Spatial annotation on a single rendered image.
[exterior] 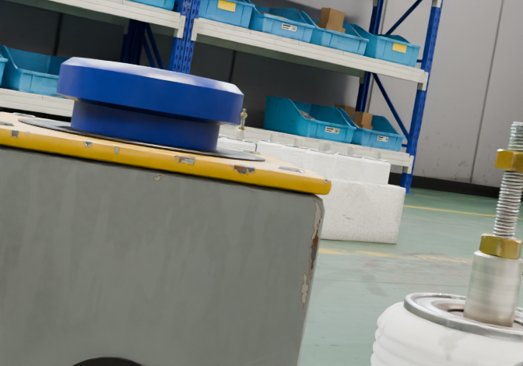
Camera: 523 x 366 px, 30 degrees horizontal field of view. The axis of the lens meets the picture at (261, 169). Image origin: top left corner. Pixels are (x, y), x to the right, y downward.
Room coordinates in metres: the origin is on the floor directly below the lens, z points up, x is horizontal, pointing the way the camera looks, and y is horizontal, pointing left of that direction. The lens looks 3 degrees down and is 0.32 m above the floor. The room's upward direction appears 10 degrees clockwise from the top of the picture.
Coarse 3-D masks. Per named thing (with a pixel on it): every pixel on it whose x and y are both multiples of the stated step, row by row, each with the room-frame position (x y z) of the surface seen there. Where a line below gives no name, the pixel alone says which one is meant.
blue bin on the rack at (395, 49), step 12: (360, 36) 6.12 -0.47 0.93; (372, 36) 6.02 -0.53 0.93; (384, 36) 6.47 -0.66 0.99; (396, 36) 6.38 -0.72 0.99; (372, 48) 6.02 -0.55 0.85; (384, 48) 6.01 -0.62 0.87; (396, 48) 6.07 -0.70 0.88; (408, 48) 6.12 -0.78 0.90; (420, 48) 6.18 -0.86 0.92; (384, 60) 6.04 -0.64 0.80; (396, 60) 6.09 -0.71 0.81; (408, 60) 6.14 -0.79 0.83
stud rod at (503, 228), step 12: (516, 132) 0.43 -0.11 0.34; (516, 144) 0.43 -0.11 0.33; (504, 180) 0.43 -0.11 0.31; (516, 180) 0.43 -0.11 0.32; (504, 192) 0.43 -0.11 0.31; (516, 192) 0.43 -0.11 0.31; (504, 204) 0.43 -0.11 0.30; (516, 204) 0.43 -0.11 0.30; (504, 216) 0.43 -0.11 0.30; (516, 216) 0.43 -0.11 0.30; (504, 228) 0.43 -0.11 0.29
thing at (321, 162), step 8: (320, 144) 2.94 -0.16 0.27; (312, 152) 2.91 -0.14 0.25; (320, 152) 2.91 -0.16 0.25; (328, 152) 2.97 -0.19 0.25; (304, 160) 2.94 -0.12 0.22; (312, 160) 2.90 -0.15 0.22; (320, 160) 2.90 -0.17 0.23; (328, 160) 2.90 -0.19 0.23; (304, 168) 2.92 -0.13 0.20; (312, 168) 2.90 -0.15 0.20; (320, 168) 2.90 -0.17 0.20; (328, 168) 2.90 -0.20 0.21; (328, 176) 2.91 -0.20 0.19
